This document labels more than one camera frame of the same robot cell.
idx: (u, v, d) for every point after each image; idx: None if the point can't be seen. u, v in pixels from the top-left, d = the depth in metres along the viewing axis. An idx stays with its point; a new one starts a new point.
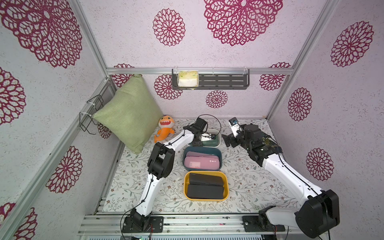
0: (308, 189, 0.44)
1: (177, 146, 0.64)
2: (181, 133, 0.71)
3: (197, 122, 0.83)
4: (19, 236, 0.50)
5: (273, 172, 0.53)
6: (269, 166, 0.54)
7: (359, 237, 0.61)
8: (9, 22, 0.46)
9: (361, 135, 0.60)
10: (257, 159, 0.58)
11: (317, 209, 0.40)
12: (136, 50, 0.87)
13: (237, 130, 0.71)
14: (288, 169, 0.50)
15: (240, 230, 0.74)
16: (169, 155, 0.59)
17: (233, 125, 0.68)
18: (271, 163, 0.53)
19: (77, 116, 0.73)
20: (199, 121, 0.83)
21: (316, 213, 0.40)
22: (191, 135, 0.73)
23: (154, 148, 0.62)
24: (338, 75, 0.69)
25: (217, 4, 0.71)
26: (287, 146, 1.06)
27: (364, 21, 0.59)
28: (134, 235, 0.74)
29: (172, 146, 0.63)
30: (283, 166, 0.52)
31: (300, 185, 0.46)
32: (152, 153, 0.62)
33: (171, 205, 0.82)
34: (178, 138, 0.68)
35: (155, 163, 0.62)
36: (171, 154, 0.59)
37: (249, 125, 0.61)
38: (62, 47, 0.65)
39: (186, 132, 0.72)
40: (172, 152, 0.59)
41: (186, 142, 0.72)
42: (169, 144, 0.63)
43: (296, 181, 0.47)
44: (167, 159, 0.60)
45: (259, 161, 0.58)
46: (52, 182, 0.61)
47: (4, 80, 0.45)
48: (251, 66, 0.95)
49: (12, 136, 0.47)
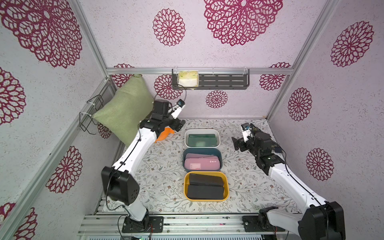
0: (311, 198, 0.45)
1: (134, 160, 0.49)
2: (135, 139, 0.53)
3: (156, 109, 0.61)
4: (19, 236, 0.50)
5: (278, 181, 0.54)
6: (274, 174, 0.56)
7: (359, 237, 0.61)
8: (9, 22, 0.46)
9: (361, 135, 0.60)
10: (263, 167, 0.60)
11: (319, 217, 0.40)
12: (136, 50, 0.87)
13: (248, 135, 0.73)
14: (293, 178, 0.51)
15: (240, 230, 0.74)
16: (125, 181, 0.43)
17: (246, 130, 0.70)
18: (277, 171, 0.55)
19: (77, 116, 0.73)
20: (158, 105, 0.60)
21: (317, 223, 0.40)
22: (151, 135, 0.55)
23: (103, 177, 0.45)
24: (338, 75, 0.69)
25: (217, 3, 0.71)
26: (287, 146, 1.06)
27: (364, 21, 0.59)
28: (134, 235, 0.74)
29: (127, 164, 0.47)
30: (288, 175, 0.53)
31: (304, 194, 0.46)
32: (104, 184, 0.46)
33: (171, 205, 0.82)
34: (134, 148, 0.50)
35: (113, 191, 0.48)
36: (127, 179, 0.44)
37: (258, 134, 0.62)
38: (62, 47, 0.65)
39: (143, 134, 0.54)
40: (128, 176, 0.44)
41: (147, 145, 0.55)
42: (122, 163, 0.47)
43: (300, 189, 0.47)
44: (124, 187, 0.44)
45: (265, 170, 0.60)
46: (52, 182, 0.61)
47: (4, 80, 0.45)
48: (251, 66, 0.95)
49: (11, 136, 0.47)
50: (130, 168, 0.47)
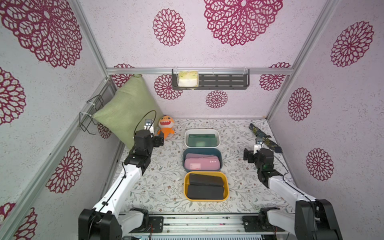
0: (302, 196, 0.49)
1: (118, 199, 0.45)
2: (120, 177, 0.51)
3: (139, 145, 0.59)
4: (19, 236, 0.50)
5: (275, 190, 0.59)
6: (272, 183, 0.60)
7: (359, 237, 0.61)
8: (9, 22, 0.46)
9: (361, 135, 0.60)
10: (264, 180, 0.66)
11: (306, 210, 0.43)
12: (136, 50, 0.87)
13: (258, 148, 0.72)
14: (288, 184, 0.57)
15: (240, 230, 0.74)
16: (106, 224, 0.39)
17: (258, 144, 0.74)
18: (274, 180, 0.60)
19: (77, 116, 0.73)
20: (139, 141, 0.58)
21: (306, 214, 0.43)
22: (137, 171, 0.55)
23: (80, 224, 0.40)
24: (338, 75, 0.69)
25: (217, 4, 0.71)
26: (287, 146, 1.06)
27: (364, 21, 0.59)
28: (135, 235, 0.74)
29: (110, 204, 0.43)
30: (284, 181, 0.59)
31: (296, 194, 0.50)
32: (81, 232, 0.41)
33: (171, 205, 0.82)
34: (118, 186, 0.48)
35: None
36: (109, 222, 0.39)
37: (263, 148, 0.69)
38: (62, 48, 0.64)
39: (128, 171, 0.53)
40: (110, 218, 0.40)
41: (132, 182, 0.53)
42: (105, 203, 0.43)
43: (292, 190, 0.52)
44: (104, 232, 0.39)
45: (265, 183, 0.65)
46: (52, 183, 0.61)
47: (4, 80, 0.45)
48: (251, 66, 0.95)
49: (12, 136, 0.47)
50: (113, 208, 0.43)
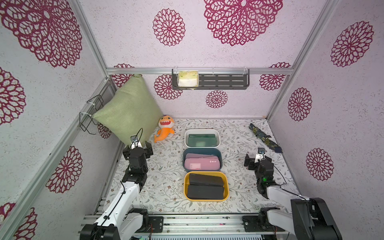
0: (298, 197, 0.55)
1: (119, 213, 0.47)
2: (120, 192, 0.53)
3: (133, 163, 0.62)
4: (19, 236, 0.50)
5: (273, 197, 0.61)
6: (270, 191, 0.63)
7: (359, 237, 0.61)
8: (9, 22, 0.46)
9: (361, 135, 0.60)
10: (262, 192, 0.67)
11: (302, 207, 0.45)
12: (136, 50, 0.87)
13: (259, 158, 0.80)
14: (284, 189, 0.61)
15: (240, 230, 0.74)
16: (109, 237, 0.40)
17: (260, 154, 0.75)
18: (272, 188, 0.63)
19: (77, 116, 0.73)
20: (134, 160, 0.61)
21: (303, 211, 0.45)
22: (136, 186, 0.57)
23: None
24: (338, 74, 0.69)
25: (217, 4, 0.71)
26: (287, 146, 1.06)
27: (364, 21, 0.59)
28: (134, 235, 0.74)
29: (112, 217, 0.44)
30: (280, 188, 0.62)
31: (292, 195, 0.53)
32: None
33: (171, 205, 0.82)
34: (118, 201, 0.50)
35: None
36: (112, 235, 0.40)
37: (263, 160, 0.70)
38: (62, 48, 0.64)
39: (127, 187, 0.55)
40: (113, 231, 0.41)
41: (132, 197, 0.56)
42: (107, 218, 0.44)
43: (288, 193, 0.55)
44: None
45: (264, 194, 0.67)
46: (52, 183, 0.61)
47: (4, 80, 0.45)
48: (251, 66, 0.95)
49: (12, 136, 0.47)
50: (115, 221, 0.44)
